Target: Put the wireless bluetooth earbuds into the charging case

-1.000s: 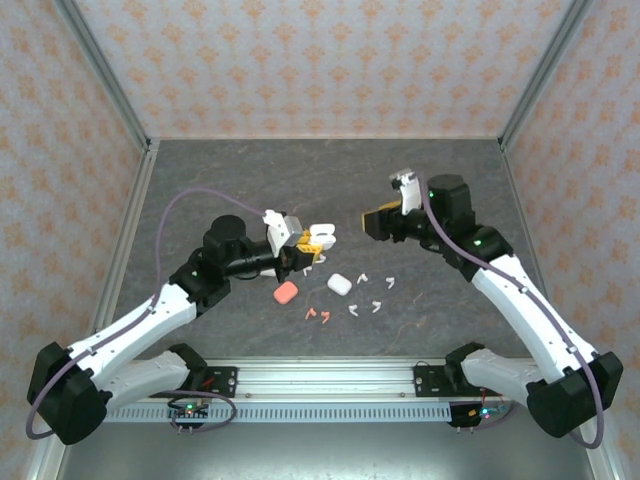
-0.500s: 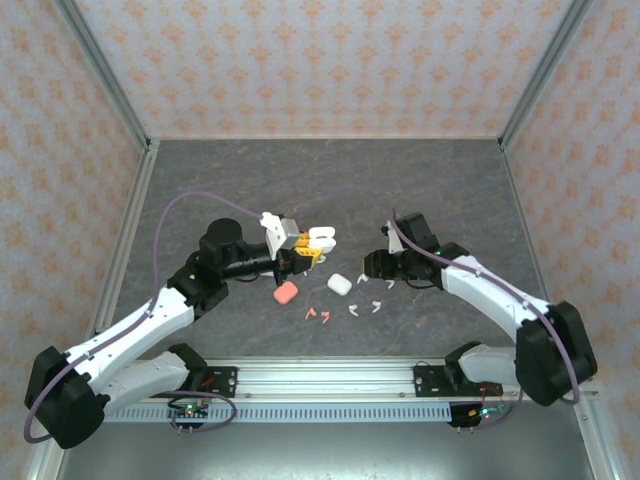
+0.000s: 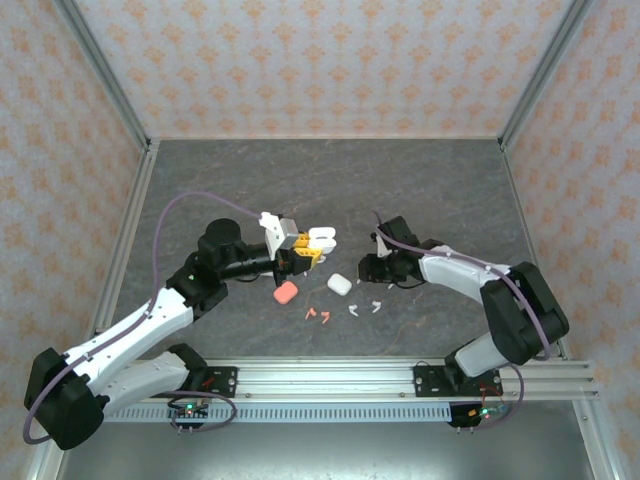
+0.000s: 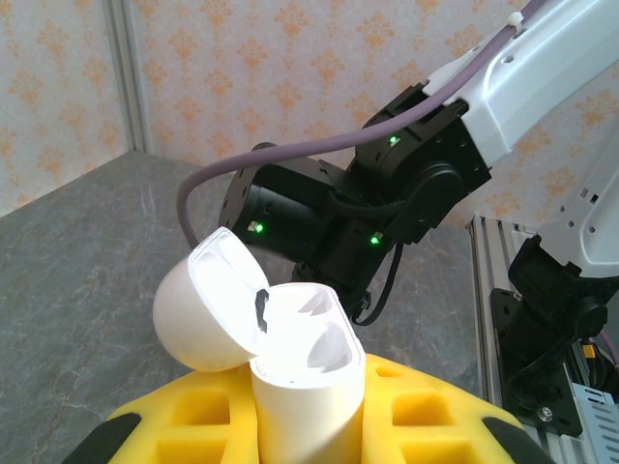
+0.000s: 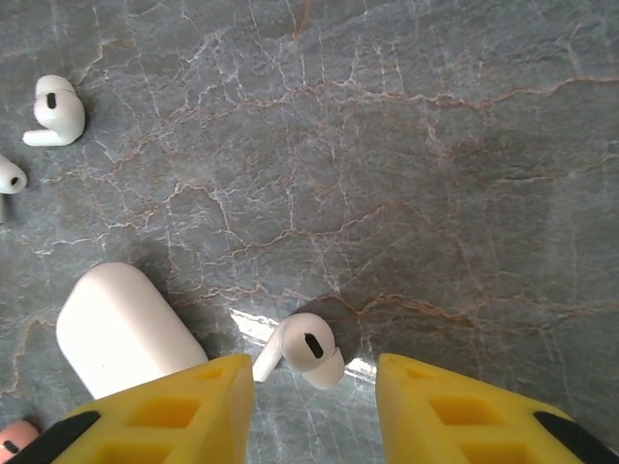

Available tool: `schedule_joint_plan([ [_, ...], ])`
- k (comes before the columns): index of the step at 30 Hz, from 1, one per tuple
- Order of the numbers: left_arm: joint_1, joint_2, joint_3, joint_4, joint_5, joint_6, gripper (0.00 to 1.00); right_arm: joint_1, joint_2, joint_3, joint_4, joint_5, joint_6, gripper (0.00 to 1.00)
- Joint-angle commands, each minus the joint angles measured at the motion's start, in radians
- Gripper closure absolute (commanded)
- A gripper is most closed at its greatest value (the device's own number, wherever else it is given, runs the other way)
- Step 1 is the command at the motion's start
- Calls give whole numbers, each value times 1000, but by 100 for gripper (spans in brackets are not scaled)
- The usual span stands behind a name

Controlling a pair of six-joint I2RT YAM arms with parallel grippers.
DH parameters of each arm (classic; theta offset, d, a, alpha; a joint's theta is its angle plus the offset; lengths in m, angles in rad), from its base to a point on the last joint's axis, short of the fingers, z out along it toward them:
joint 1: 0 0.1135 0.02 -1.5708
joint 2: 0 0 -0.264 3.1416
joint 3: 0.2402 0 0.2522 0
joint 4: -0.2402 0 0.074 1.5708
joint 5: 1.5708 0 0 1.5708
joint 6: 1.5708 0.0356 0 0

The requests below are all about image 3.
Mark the white earbud charging case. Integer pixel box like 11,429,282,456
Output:
326,272,353,295
307,227,337,254

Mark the pink earbud charging case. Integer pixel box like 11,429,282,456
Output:
273,281,300,305

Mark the left controller circuit board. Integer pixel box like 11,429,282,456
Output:
167,397,211,426

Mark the controller circuit board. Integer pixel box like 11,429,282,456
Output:
167,397,211,426
449,399,509,429

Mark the right controller circuit board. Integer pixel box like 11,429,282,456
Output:
449,399,509,429

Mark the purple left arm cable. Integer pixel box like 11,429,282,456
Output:
22,191,266,446

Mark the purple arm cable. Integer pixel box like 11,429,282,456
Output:
22,191,266,446
372,209,557,431

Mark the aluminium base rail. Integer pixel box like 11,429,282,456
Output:
134,355,601,401

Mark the aluminium side rail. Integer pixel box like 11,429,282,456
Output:
24,139,161,480
499,139,621,480

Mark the slotted grey cable duct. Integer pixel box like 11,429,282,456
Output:
107,402,454,424

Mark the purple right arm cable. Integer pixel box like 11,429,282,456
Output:
372,209,557,431

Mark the aluminium frame post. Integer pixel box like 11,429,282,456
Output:
498,0,599,151
52,0,154,151

